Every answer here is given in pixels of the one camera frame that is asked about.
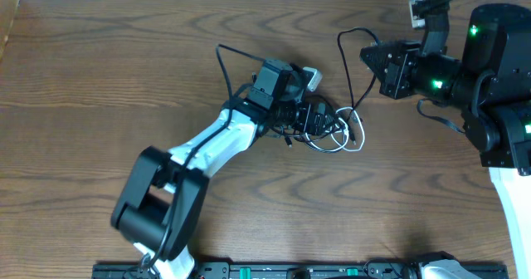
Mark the black usb cable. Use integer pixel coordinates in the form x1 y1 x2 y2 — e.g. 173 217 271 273
265 27 382 154

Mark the white usb cable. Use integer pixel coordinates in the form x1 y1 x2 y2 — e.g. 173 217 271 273
304 106 366 154

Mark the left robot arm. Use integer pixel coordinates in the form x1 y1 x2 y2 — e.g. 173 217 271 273
110 59 324 278

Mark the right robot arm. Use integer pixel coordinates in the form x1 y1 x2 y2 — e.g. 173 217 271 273
360 3 530 278

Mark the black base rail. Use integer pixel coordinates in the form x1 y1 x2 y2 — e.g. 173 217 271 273
90 260 509 279

